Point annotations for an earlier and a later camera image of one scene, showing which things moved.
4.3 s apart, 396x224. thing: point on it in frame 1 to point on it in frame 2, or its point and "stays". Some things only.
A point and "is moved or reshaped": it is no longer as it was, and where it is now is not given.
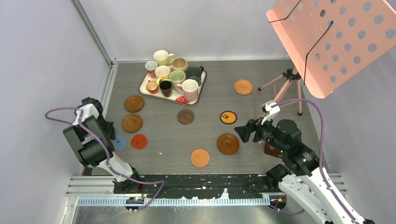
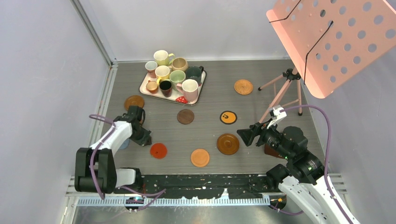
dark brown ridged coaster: x=227 y=143 stays
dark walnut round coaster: x=185 y=116 stays
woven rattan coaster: x=243 y=87 stays
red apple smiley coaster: x=138 y=141 is moved or reshaped
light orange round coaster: x=200 y=157 stays
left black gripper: x=110 y=130 to x=145 y=139
